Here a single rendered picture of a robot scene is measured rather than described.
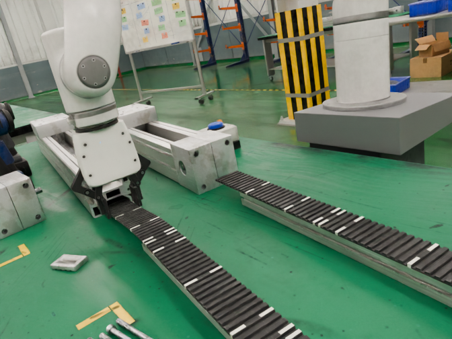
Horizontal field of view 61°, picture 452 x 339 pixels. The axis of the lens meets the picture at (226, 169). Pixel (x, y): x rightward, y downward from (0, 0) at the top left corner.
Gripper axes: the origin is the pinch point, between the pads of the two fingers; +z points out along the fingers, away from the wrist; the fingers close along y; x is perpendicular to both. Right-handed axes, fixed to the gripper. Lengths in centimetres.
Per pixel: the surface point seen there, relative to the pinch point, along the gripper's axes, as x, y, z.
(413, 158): -16, 66, 11
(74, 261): -10.5, -11.6, 2.4
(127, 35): 605, 217, -43
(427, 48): 223, 455, 45
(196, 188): -4.2, 14.0, 1.6
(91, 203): 5.4, -4.4, 0.1
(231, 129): 12.4, 34.0, -2.6
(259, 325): -44.4, -0.3, -0.6
